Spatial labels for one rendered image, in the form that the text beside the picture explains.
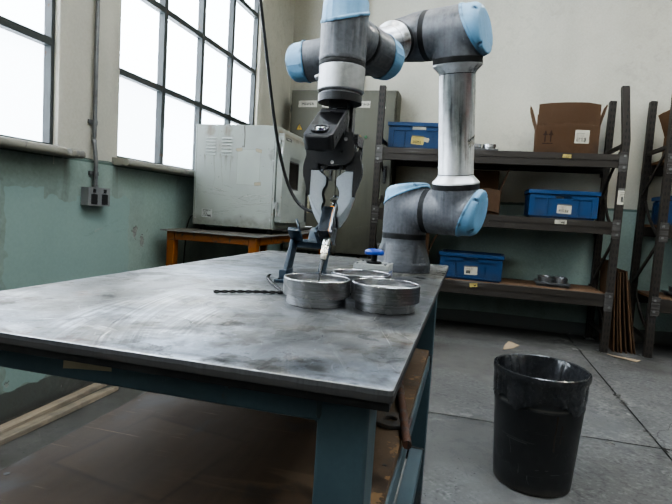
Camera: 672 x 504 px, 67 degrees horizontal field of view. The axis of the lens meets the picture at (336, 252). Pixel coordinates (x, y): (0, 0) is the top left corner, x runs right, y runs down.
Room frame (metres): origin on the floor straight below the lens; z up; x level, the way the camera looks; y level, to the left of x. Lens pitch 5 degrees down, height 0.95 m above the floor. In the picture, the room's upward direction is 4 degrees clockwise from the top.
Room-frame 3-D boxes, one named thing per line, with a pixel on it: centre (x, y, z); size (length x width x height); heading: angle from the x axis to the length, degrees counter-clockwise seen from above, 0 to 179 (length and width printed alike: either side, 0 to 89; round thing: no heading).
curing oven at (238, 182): (3.40, 0.54, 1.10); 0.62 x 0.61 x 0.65; 166
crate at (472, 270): (4.33, -1.16, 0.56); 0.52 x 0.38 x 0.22; 73
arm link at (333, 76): (0.84, 0.01, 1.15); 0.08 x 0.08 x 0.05
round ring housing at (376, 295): (0.78, -0.08, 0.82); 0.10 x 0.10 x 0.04
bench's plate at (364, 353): (1.07, 0.09, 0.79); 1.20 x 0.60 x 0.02; 166
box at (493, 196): (4.32, -1.14, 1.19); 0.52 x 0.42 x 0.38; 76
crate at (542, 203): (4.17, -1.79, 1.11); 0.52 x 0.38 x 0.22; 76
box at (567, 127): (4.15, -1.77, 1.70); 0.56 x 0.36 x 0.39; 71
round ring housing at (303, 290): (0.79, 0.03, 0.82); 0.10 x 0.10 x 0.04
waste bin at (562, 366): (1.83, -0.78, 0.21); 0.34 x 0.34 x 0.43
